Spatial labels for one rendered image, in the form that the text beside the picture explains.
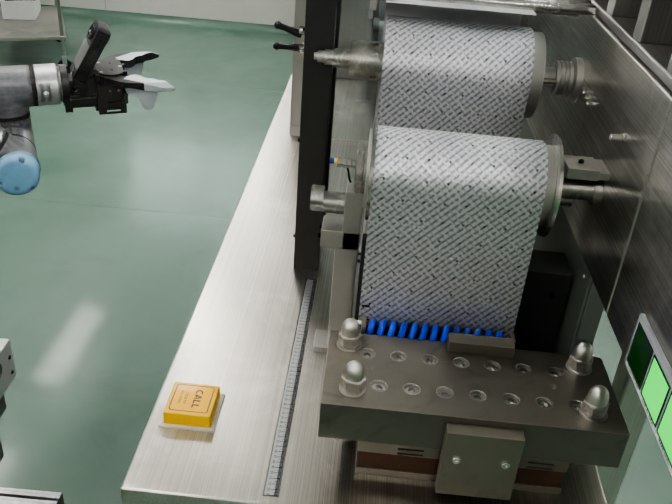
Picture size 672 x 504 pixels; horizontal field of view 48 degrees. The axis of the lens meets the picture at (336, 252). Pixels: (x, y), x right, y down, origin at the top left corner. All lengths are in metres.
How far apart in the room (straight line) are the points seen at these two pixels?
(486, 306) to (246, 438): 0.40
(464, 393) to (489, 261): 0.19
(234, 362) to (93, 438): 1.25
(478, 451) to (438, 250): 0.28
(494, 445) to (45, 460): 1.66
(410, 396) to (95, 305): 2.13
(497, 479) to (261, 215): 0.88
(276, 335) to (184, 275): 1.86
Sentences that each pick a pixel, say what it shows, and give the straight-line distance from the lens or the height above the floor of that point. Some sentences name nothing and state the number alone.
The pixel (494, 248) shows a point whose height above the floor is 1.17.
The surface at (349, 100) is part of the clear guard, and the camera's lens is 2.09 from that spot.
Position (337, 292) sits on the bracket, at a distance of 1.22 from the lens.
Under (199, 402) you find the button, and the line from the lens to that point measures 1.16.
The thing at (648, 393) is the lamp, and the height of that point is 1.17.
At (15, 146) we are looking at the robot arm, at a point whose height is 1.16.
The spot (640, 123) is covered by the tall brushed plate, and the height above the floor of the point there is 1.38.
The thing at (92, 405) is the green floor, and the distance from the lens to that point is 2.58.
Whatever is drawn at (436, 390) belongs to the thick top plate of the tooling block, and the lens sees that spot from 1.04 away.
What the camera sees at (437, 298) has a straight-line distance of 1.13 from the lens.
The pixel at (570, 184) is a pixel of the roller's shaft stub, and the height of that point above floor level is 1.26.
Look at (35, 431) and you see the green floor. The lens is 2.53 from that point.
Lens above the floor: 1.70
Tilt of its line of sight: 30 degrees down
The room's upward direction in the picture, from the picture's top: 5 degrees clockwise
